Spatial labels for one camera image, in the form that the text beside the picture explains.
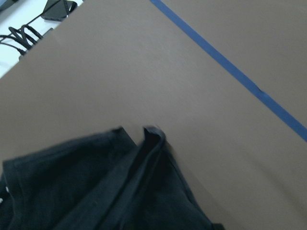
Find black graphic t-shirt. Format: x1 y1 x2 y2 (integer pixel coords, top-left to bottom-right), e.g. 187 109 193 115
0 127 223 230

